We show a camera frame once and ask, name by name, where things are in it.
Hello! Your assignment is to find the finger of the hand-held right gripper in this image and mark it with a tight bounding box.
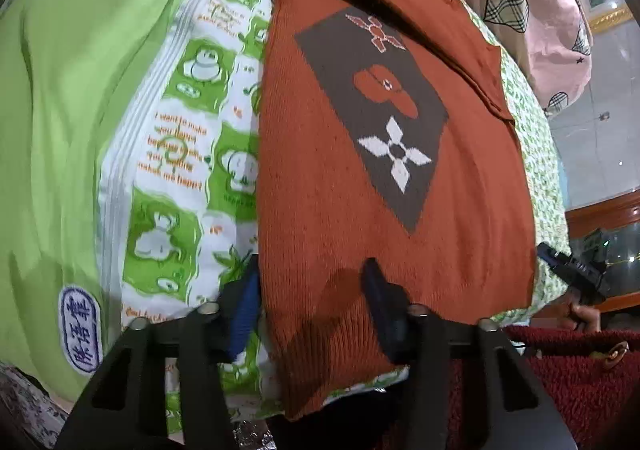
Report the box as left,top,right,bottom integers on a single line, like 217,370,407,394
536,242,576,281

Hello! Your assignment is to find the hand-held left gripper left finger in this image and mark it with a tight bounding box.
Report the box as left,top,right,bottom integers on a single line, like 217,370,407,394
54,254,263,450

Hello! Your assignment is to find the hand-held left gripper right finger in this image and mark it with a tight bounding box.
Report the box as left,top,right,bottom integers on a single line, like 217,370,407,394
361,257,578,450

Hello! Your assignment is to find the orange knitted sweater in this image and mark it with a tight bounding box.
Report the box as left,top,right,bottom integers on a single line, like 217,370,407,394
254,0,537,420

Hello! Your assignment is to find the person's right hand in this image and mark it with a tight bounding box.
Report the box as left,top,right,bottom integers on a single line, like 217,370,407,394
567,302,605,334

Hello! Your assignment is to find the wooden cabinet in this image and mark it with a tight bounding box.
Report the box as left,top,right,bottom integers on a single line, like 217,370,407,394
565,190,640,302

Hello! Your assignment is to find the red fuzzy garment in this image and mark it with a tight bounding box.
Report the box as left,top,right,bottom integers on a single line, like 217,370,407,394
442,324,640,450

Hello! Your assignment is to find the floral quilt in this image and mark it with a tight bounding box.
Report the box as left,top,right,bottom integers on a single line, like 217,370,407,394
0,361,72,450

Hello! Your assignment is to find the green printed bed sheet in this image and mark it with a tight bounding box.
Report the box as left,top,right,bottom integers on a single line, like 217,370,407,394
0,0,573,437

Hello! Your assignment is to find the gold picture frame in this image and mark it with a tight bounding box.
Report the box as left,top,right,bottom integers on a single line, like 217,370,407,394
589,4,632,37

